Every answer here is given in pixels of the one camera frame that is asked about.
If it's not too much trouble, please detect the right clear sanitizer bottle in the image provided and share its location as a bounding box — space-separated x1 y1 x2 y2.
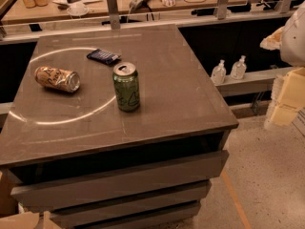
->
230 55 247 80

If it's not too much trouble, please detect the metal upright post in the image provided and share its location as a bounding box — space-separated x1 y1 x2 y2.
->
107 0 120 30

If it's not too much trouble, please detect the dark blue snack packet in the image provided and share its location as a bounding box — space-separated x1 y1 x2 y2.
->
87 49 120 65

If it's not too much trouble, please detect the left clear sanitizer bottle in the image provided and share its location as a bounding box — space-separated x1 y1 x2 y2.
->
211 60 226 85

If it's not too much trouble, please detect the orange soda can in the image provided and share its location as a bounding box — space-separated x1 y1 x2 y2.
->
34 66 80 93

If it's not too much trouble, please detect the green soda can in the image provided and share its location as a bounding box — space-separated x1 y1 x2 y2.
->
112 62 140 112

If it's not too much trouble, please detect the clear sanitizer bottle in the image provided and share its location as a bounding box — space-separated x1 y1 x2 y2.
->
230 55 247 80
211 60 226 85

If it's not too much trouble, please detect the grey drawer cabinet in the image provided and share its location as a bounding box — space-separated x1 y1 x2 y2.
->
0 25 237 229

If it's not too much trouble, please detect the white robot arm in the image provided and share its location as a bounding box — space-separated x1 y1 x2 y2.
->
260 2 305 67

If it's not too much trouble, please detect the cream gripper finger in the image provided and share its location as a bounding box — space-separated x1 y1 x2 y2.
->
260 27 283 51

